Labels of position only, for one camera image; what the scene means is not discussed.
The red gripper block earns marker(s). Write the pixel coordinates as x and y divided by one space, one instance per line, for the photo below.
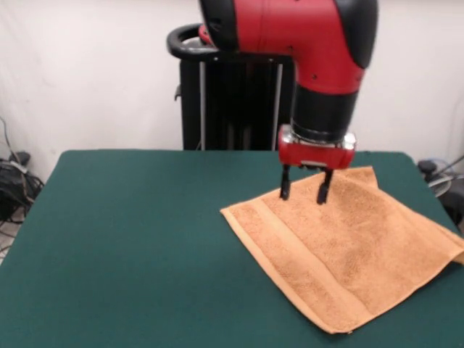
315 156

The orange terry towel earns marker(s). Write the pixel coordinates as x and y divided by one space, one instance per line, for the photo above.
344 246

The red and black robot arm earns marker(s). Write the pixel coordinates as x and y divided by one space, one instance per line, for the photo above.
290 29

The red robot base flange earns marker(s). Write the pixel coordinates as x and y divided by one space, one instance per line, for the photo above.
204 34

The black round device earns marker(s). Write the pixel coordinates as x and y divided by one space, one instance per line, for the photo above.
427 166

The silver round stand base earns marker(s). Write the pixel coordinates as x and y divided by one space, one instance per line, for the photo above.
440 185

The black chair base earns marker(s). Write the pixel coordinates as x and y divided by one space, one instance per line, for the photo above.
455 206

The dark green table cloth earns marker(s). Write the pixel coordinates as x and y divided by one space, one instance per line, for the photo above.
108 235

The black power adapter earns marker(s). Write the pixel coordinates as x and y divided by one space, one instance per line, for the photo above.
23 157

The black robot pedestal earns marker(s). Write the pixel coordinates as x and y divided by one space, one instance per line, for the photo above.
235 108

